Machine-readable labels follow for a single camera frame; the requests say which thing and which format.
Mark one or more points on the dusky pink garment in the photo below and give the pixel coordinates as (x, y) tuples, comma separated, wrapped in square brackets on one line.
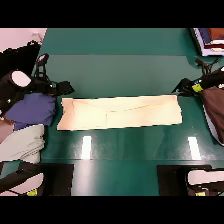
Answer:
[(6, 130)]

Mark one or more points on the cream garment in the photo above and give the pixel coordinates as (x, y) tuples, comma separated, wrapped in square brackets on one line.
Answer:
[(120, 111)]

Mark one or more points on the orange-brown garment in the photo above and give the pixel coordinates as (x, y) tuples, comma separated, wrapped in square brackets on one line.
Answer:
[(217, 32)]

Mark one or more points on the purple garment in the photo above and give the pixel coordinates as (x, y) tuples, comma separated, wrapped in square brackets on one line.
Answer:
[(33, 110)]

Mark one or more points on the black garment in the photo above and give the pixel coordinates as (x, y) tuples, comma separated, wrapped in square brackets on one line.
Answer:
[(16, 58)]

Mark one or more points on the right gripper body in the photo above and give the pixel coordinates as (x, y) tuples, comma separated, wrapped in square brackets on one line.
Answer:
[(186, 87)]

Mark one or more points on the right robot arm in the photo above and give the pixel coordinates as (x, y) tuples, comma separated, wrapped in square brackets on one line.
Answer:
[(203, 176)]

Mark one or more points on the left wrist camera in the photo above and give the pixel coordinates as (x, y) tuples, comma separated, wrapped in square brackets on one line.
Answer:
[(41, 61)]

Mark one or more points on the brown garment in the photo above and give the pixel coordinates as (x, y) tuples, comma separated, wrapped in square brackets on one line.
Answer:
[(215, 110)]

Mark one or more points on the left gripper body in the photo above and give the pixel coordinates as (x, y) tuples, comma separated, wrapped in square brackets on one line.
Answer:
[(63, 88)]

